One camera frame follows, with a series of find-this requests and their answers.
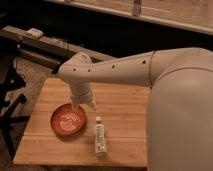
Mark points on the wooden shelf ledge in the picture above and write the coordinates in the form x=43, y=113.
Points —
x=193, y=15

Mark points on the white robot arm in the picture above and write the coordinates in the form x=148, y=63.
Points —
x=179, y=123

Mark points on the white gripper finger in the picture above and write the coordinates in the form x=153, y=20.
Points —
x=75, y=103
x=91, y=104

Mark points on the small white box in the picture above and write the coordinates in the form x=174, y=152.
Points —
x=34, y=33

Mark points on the small clear plastic bottle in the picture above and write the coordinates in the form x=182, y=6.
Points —
x=100, y=140

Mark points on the long wooden beam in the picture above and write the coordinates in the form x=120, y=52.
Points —
x=46, y=51

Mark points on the orange ceramic bowl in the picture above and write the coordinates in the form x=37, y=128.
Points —
x=64, y=121

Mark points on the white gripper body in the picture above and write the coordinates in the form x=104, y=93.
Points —
x=82, y=92

